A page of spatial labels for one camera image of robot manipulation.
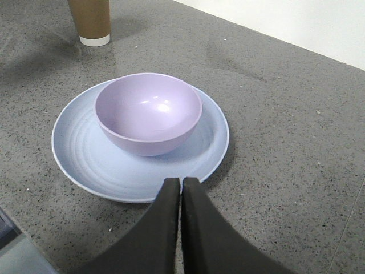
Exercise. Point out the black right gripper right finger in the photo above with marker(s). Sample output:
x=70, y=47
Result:
x=210, y=244

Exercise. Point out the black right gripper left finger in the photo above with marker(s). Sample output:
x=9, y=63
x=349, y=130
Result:
x=150, y=245

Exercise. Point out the lilac plastic bowl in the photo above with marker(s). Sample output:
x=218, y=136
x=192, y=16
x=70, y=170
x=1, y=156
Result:
x=148, y=114

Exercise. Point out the brown paper cup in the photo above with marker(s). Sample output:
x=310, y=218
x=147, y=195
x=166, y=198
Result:
x=92, y=21

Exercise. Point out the light blue plastic plate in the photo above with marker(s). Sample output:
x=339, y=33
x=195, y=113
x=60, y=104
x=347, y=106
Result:
x=90, y=160

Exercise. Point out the grey cabinet door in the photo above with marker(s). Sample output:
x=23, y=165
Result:
x=18, y=253

